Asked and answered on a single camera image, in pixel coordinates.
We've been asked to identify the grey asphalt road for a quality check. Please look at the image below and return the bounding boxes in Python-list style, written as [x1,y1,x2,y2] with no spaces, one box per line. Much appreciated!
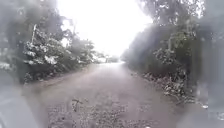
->
[19,61,224,128]

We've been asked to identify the trees and bushes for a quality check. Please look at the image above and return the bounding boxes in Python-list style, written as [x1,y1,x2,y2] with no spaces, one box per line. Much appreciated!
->
[0,0,108,85]
[120,0,224,105]

